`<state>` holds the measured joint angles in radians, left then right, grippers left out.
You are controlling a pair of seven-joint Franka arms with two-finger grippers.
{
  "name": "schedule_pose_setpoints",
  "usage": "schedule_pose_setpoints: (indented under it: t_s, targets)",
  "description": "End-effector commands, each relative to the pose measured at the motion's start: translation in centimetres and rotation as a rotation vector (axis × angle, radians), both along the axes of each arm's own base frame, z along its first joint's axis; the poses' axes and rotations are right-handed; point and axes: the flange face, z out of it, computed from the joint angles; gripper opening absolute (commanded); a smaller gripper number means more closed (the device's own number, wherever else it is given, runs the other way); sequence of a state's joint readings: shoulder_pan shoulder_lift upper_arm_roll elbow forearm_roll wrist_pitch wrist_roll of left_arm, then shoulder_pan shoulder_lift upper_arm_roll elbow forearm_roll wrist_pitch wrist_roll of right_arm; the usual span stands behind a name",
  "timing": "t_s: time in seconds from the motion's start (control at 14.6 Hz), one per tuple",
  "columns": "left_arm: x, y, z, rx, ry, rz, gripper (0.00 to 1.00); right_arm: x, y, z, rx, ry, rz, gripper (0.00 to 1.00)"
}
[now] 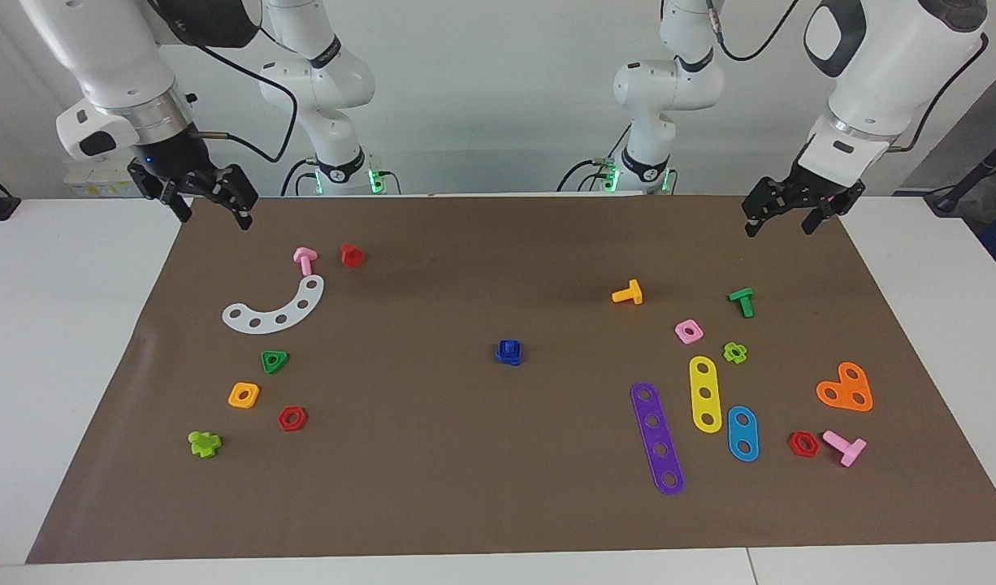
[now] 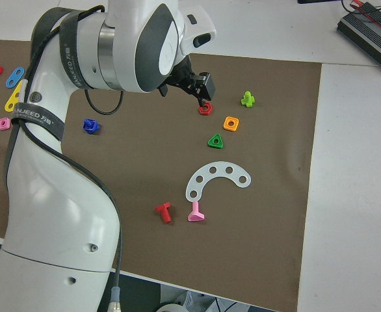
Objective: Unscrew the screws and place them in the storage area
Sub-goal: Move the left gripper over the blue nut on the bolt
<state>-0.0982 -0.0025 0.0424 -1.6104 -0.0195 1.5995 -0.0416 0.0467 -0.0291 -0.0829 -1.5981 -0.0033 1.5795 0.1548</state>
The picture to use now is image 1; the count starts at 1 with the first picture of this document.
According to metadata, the brown table mat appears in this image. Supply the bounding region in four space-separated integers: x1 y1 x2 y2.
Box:
25 193 996 564

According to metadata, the black base cable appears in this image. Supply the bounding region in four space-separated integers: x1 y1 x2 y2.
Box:
556 158 621 193
281 157 320 197

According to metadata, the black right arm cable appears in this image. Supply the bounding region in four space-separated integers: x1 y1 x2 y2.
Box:
145 0 300 163

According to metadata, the white box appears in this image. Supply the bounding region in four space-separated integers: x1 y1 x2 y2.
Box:
63 158 141 198

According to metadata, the blue two-hole plate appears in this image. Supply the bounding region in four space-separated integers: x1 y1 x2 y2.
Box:
727 405 760 463

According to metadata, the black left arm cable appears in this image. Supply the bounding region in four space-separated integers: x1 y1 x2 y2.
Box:
705 0 990 155

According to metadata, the orange three-hole corner plate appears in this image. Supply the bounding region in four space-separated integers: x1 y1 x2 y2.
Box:
816 362 874 413

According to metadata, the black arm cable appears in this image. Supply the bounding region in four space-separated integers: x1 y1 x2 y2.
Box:
705 0 990 155
145 0 300 163

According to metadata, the black stand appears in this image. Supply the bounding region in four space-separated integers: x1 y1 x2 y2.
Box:
925 128 996 217

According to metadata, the black right base cable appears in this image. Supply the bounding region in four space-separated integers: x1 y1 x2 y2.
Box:
281 157 320 197

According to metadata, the yellow three-hole plate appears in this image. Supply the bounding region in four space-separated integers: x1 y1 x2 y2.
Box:
689 356 723 434

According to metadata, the black left base cable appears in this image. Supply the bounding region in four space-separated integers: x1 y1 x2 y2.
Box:
556 158 621 193

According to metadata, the purple four-hole plate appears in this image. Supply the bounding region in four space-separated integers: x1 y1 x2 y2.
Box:
630 382 686 496

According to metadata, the white curved five-hole plate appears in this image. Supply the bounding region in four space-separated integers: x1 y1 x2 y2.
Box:
222 275 326 335

